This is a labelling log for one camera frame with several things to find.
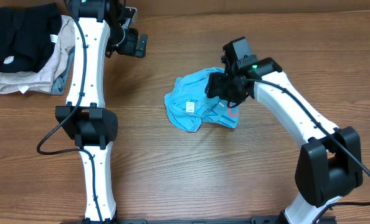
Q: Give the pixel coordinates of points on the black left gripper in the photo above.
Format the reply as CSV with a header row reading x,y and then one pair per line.
x,y
142,45

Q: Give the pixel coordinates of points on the black folded garment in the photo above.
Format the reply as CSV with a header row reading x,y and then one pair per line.
x,y
25,37

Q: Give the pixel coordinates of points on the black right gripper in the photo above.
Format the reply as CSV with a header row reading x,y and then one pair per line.
x,y
218,89

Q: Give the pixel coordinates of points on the grey folded garment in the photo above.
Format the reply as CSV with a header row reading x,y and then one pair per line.
x,y
62,73

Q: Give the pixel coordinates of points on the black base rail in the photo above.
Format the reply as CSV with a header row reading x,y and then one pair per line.
x,y
197,221

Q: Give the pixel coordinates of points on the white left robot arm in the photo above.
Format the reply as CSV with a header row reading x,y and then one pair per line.
x,y
101,29

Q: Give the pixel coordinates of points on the beige folded garment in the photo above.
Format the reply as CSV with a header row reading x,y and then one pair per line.
x,y
42,81

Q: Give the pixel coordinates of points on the light blue t-shirt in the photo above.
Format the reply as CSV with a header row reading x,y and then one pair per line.
x,y
188,106

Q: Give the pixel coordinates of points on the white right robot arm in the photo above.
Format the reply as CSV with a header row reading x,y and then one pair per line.
x,y
328,164

